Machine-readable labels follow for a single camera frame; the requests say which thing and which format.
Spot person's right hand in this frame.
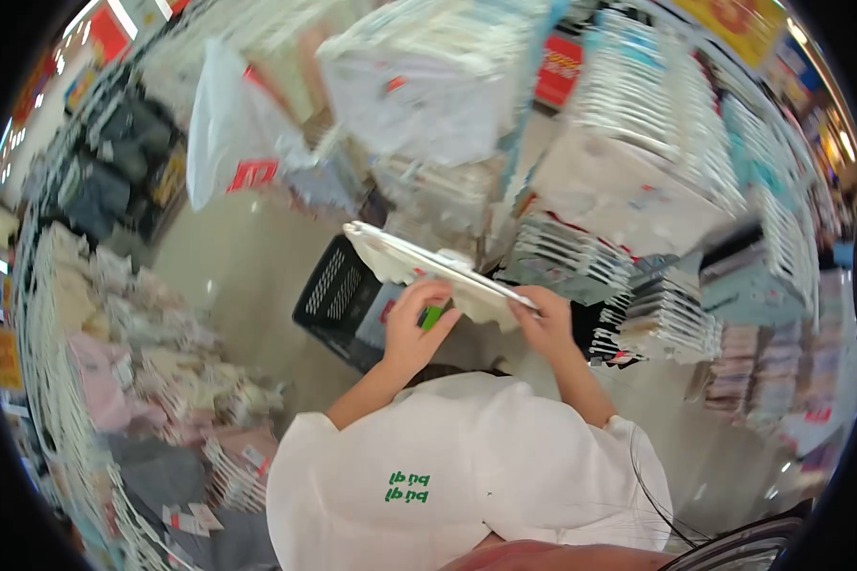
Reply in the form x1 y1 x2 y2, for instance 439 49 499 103
506 285 581 366

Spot person's left hand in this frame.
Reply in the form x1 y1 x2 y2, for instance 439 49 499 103
381 279 464 375

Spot person's left thumb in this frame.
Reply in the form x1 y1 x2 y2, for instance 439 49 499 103
424 307 464 344

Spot person's right fingers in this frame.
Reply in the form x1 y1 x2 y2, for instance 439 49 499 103
506 285 559 324

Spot person's left fingers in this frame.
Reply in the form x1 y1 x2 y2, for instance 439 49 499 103
397 279 454 309

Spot white garment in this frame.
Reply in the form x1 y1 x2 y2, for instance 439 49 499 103
342 220 542 334

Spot black plastic shopping basket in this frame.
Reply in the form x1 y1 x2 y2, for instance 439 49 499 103
292 234 429 376

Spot person's body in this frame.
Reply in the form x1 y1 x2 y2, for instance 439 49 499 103
266 371 676 571

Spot long rack of white hangers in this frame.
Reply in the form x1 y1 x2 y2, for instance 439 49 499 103
496 7 857 447

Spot rack of hanging white garments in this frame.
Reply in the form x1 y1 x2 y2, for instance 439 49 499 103
218 0 552 240

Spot red sign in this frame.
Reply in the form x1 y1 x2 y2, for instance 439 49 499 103
534 34 585 109

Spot white plastic bag red print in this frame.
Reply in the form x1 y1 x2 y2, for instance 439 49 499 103
185 39 317 213

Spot rack of pastel baby clothes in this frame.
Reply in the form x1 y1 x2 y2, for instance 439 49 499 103
13 220 288 571

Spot rack of dark clothes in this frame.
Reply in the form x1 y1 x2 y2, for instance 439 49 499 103
50 82 189 247

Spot yellow hanging sign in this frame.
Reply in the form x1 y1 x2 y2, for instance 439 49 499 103
673 0 788 69

